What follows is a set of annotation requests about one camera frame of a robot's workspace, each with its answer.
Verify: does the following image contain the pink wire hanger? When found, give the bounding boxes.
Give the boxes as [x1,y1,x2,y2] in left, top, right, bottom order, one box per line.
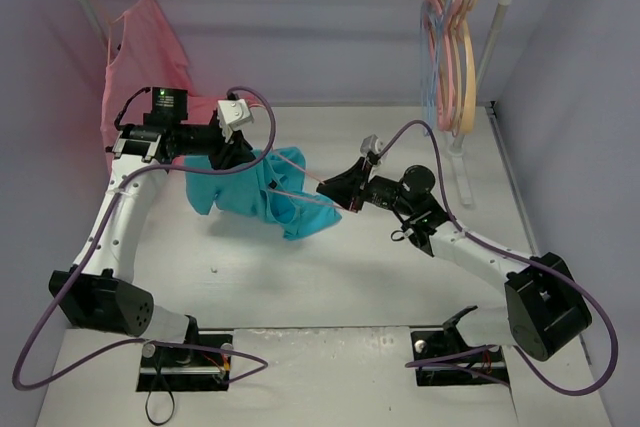
[244,101,351,211]

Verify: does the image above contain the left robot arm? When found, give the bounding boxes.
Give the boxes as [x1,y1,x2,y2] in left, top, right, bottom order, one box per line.
[49,87,255,367]

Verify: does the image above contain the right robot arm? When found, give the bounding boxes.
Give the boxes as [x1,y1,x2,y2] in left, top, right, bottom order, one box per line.
[316,157,592,361]

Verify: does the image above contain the blue hanger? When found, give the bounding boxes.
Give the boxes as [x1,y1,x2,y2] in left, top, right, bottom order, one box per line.
[419,0,456,131]

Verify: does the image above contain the blue t-shirt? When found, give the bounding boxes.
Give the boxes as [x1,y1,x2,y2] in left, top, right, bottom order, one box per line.
[185,156,342,241]

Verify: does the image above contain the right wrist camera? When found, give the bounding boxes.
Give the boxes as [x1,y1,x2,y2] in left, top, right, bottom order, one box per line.
[360,134,385,165]

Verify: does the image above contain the pink t-shirt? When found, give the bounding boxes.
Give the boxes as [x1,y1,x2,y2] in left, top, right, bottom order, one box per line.
[100,0,217,147]

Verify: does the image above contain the black loop cable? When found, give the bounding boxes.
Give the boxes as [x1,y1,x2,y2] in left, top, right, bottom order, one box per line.
[144,366,177,426]

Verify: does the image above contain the tan wooden hanger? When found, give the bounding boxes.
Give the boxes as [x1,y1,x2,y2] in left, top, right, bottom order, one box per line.
[452,0,477,137]

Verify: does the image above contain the pink thick hanger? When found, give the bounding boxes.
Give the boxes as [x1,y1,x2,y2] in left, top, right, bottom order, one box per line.
[419,0,477,137]

